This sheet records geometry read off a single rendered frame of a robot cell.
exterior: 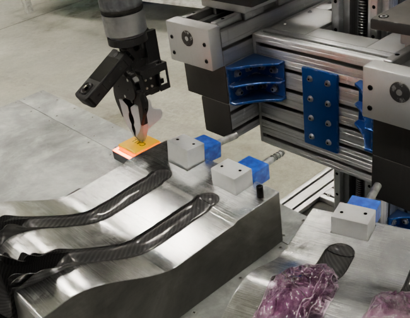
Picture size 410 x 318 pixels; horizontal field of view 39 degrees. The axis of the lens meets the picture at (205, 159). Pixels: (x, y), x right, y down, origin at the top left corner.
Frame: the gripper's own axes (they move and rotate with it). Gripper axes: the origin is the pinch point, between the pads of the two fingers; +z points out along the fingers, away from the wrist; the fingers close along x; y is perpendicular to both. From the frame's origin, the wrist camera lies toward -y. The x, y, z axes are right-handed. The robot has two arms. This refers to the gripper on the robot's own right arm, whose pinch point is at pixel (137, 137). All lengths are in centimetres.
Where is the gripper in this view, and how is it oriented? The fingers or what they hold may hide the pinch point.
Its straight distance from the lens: 113.5
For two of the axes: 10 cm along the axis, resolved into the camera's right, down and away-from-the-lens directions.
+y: 7.4, -4.2, 5.3
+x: -6.7, -3.1, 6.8
